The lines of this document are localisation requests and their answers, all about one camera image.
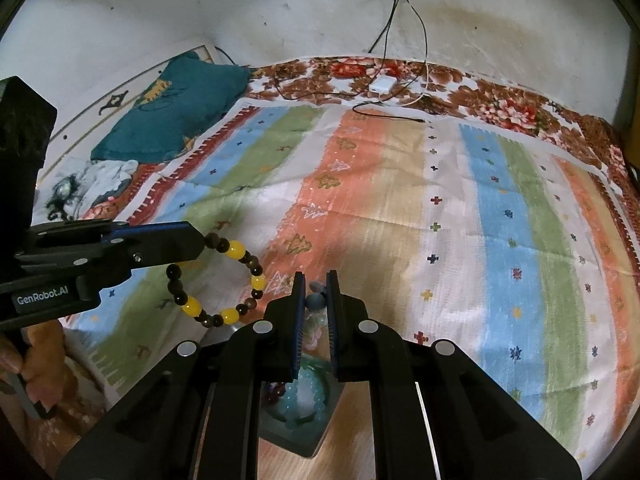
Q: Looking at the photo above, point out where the light blue bead bracelet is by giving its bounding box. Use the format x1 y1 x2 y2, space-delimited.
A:
269 364 334 428

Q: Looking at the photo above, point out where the yellow and brown bead bracelet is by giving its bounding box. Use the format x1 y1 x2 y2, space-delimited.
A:
166 231 268 328

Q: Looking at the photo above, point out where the jewelry box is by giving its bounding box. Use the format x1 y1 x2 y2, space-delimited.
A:
199 318 346 458

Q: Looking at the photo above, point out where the left human hand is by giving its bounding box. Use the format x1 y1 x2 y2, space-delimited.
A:
1 320 78 422

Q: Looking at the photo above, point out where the white crumpled cloth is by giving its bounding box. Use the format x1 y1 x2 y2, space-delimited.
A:
32 157 139 224

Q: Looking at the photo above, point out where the colourful striped blanket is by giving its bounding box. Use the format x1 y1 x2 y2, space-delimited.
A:
66 101 639 474

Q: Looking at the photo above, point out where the teal pillow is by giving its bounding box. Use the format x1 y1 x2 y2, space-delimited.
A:
90 52 250 164

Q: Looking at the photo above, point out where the floral bed sheet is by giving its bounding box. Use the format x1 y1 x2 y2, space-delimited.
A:
79 56 632 221

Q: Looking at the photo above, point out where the white charger adapter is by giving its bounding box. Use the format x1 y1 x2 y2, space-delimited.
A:
369 75 398 94

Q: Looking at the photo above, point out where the black cable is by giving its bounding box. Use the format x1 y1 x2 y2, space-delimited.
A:
269 0 432 126

